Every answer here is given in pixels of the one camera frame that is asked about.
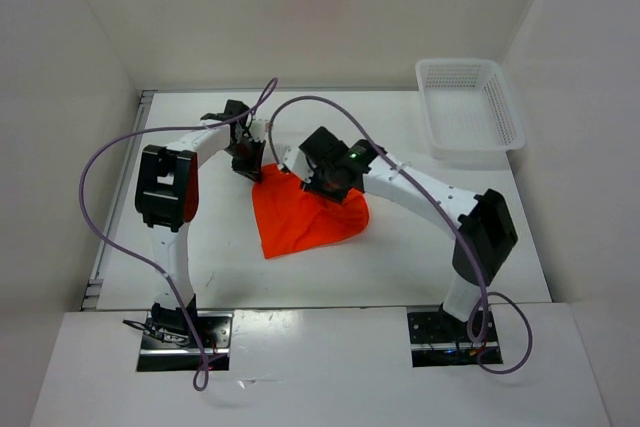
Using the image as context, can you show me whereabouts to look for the orange mesh shorts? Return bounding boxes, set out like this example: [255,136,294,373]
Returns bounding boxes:
[252,163,370,259]

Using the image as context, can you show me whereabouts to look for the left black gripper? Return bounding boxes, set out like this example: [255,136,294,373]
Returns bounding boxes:
[224,137,265,184]

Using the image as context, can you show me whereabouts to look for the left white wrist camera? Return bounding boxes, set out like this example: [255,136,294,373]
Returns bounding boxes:
[249,119,271,143]

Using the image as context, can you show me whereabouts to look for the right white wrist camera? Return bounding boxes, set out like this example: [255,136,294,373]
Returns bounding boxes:
[276,144,313,183]

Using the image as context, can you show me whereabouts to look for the white plastic basket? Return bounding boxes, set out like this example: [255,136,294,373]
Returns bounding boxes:
[415,58,526,161]

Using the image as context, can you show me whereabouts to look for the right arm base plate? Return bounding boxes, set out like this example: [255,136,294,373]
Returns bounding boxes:
[407,306,503,368]

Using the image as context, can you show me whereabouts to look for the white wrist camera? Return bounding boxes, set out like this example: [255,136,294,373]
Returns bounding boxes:
[276,144,313,183]
[249,119,271,143]

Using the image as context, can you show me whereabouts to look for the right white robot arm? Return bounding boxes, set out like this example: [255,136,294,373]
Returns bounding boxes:
[283,127,518,340]

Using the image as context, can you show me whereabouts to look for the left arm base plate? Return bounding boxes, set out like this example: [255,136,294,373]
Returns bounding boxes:
[136,311,233,373]

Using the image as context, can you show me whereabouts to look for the purple cable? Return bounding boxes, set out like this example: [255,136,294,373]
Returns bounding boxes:
[79,77,279,392]
[267,95,534,374]

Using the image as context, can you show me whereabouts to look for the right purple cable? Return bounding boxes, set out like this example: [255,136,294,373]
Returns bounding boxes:
[267,95,534,374]

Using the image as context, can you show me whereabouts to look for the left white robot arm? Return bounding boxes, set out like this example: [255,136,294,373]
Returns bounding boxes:
[134,100,269,347]

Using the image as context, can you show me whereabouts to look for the aluminium table edge rail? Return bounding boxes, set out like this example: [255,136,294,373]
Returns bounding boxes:
[80,90,156,312]

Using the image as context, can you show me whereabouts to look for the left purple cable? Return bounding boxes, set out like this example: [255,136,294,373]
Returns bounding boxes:
[79,77,279,392]

